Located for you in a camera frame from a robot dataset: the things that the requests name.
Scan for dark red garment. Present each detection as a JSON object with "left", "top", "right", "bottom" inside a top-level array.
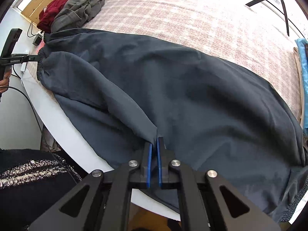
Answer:
[{"left": 37, "top": 0, "right": 68, "bottom": 33}]

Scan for blue folded garment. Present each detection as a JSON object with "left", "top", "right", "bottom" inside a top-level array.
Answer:
[{"left": 293, "top": 38, "right": 307, "bottom": 136}]

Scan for grey hooded garment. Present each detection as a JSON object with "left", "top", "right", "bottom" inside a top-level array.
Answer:
[{"left": 51, "top": 0, "right": 105, "bottom": 33}]

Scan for person's left hand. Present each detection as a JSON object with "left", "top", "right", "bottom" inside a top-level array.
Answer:
[{"left": 0, "top": 69, "right": 12, "bottom": 94}]

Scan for white power strip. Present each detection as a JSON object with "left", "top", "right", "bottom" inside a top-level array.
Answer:
[{"left": 20, "top": 49, "right": 30, "bottom": 73}]

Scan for dark slate track pants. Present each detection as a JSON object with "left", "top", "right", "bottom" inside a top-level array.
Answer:
[{"left": 37, "top": 28, "right": 307, "bottom": 223}]

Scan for black tweed-trim sweater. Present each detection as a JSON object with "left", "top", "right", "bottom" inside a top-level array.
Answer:
[{"left": 1, "top": 149, "right": 88, "bottom": 230}]

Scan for pink plaid table cloth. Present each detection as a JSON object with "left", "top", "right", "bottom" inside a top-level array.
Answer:
[{"left": 85, "top": 0, "right": 301, "bottom": 120}]

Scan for black power adapter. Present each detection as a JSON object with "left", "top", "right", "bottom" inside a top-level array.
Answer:
[{"left": 32, "top": 34, "right": 43, "bottom": 46}]

